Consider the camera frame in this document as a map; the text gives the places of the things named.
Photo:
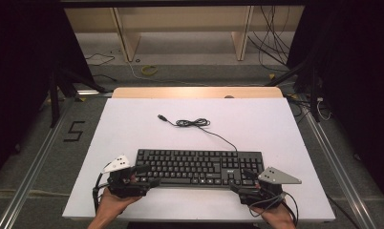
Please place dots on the wooden table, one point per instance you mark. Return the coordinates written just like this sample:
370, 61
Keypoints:
180, 92

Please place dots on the black computer keyboard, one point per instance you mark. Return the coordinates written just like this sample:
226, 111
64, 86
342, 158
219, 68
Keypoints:
187, 165

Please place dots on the wooden shelf unit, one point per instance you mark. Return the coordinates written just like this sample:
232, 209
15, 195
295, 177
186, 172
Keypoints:
126, 35

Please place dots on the yellow tape roll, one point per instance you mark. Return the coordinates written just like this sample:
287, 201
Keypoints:
149, 70

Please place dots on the black curtain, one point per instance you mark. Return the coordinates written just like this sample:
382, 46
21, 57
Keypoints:
21, 79
358, 79

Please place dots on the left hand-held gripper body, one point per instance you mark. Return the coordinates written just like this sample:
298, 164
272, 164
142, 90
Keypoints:
123, 186

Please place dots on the person's left hand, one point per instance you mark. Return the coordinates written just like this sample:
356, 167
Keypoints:
113, 205

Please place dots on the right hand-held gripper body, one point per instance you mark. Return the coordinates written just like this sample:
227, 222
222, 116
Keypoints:
263, 197

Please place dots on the person's right hand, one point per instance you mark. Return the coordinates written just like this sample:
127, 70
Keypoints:
277, 216

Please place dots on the metal floor rail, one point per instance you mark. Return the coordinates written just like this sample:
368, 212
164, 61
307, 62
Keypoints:
339, 171
31, 178

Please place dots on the black metal stand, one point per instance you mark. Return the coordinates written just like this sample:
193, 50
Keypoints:
54, 105
314, 95

